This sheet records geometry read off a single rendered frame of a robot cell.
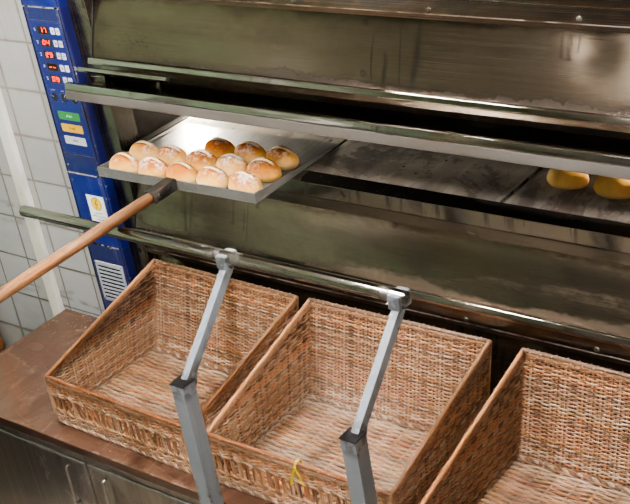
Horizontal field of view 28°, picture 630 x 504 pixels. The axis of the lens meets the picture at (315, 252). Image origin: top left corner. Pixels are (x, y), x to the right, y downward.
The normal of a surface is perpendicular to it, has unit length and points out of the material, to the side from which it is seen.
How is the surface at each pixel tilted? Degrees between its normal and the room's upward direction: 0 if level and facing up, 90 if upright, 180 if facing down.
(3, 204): 90
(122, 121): 90
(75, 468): 91
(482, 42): 70
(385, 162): 0
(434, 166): 0
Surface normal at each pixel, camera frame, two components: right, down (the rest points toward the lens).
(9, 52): -0.59, 0.45
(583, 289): -0.61, 0.13
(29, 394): -0.15, -0.88
